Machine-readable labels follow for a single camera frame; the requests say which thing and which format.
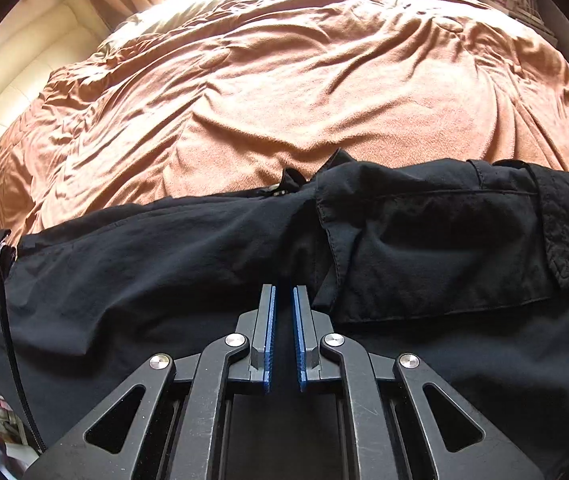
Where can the brown blanket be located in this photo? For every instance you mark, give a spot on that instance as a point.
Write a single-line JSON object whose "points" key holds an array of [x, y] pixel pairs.
{"points": [[264, 85]]}

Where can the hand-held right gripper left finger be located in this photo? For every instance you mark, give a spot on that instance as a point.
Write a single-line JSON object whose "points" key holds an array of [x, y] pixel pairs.
{"points": [[270, 340]]}

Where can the black pants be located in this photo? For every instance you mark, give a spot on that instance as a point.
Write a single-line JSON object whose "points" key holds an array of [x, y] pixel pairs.
{"points": [[414, 240]]}

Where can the cream padded headboard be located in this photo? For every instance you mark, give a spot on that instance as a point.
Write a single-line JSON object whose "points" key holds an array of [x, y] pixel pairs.
{"points": [[14, 85]]}

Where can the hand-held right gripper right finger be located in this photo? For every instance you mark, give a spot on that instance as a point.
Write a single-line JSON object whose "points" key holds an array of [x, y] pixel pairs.
{"points": [[298, 340]]}

